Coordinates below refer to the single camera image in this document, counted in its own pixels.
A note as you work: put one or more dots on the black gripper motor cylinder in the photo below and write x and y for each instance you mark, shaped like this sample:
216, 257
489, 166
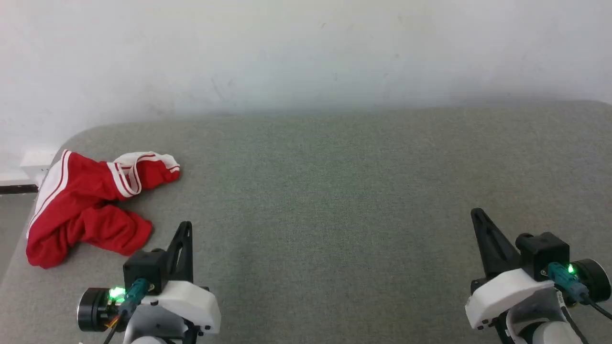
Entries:
93, 310
595, 282

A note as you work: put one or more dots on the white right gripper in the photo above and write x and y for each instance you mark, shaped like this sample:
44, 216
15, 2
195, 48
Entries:
502, 296

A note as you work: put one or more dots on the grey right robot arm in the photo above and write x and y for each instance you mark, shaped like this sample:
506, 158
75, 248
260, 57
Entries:
550, 329

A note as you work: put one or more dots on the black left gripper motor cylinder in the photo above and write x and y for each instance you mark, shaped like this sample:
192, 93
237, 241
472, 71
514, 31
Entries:
93, 310

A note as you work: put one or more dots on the black floor strip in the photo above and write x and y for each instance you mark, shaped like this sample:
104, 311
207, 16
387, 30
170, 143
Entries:
19, 189

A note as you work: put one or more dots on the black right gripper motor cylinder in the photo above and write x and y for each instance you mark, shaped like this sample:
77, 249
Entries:
595, 282

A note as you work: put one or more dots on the white wall box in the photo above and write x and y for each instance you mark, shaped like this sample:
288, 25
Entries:
38, 162

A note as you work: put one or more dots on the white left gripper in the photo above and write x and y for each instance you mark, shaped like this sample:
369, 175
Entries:
191, 301

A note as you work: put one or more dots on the grey fabric sofa seat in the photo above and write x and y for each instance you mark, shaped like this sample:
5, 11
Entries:
334, 215

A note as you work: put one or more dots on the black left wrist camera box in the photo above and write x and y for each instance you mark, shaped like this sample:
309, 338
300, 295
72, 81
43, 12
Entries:
143, 267

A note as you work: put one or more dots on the red shirt with white sleeves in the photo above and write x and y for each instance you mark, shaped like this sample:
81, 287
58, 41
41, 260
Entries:
76, 210

